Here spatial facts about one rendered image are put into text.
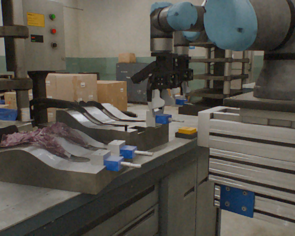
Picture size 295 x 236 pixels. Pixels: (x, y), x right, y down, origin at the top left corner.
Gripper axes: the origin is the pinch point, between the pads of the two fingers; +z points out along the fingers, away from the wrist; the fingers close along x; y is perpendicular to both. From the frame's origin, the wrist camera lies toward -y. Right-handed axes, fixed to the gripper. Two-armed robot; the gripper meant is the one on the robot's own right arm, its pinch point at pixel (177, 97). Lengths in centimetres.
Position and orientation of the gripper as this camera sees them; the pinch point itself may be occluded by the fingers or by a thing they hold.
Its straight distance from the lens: 151.3
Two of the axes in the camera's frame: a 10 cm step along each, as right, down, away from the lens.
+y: 5.9, 1.4, -8.0
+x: 8.1, -1.1, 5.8
